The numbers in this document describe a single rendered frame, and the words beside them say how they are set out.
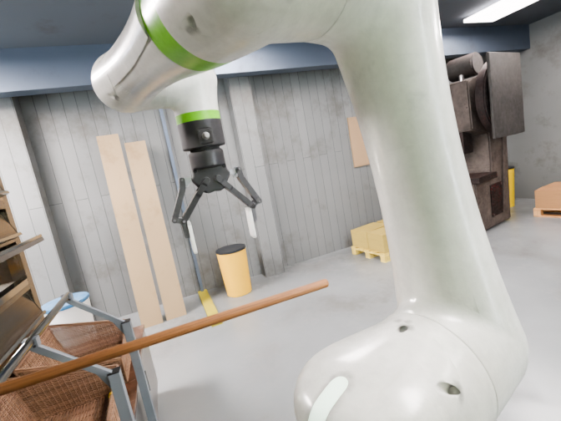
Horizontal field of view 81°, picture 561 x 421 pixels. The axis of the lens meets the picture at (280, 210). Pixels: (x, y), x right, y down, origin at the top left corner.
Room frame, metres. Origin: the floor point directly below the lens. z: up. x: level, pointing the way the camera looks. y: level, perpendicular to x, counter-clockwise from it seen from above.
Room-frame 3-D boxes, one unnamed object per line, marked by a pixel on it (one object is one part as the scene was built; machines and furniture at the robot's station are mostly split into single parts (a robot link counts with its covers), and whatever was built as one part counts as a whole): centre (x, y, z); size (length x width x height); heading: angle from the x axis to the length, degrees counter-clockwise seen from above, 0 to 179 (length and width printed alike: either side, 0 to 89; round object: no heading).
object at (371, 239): (4.78, -1.59, 0.19); 1.12 x 0.79 x 0.38; 110
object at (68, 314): (3.36, 2.43, 0.28); 0.46 x 0.46 x 0.57
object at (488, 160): (5.07, -3.03, 1.33); 1.40 x 1.21 x 2.65; 110
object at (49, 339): (1.84, 1.31, 0.72); 0.56 x 0.49 x 0.28; 20
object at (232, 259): (4.16, 0.73, 0.31); 0.39 x 0.39 x 0.61
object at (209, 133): (0.72, 0.14, 1.70); 0.12 x 0.09 x 0.06; 20
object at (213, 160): (0.73, 0.14, 1.63); 0.08 x 0.07 x 0.09; 110
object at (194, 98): (0.72, 0.14, 1.80); 0.13 x 0.11 x 0.14; 126
